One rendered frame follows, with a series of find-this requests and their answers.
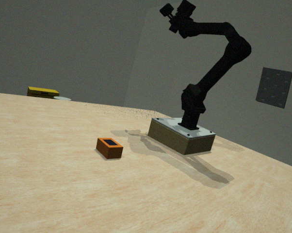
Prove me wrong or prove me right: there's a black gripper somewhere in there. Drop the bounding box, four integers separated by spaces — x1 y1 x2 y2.
160 3 187 38

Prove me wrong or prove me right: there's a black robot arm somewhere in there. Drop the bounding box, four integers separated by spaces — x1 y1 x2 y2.
169 0 251 130

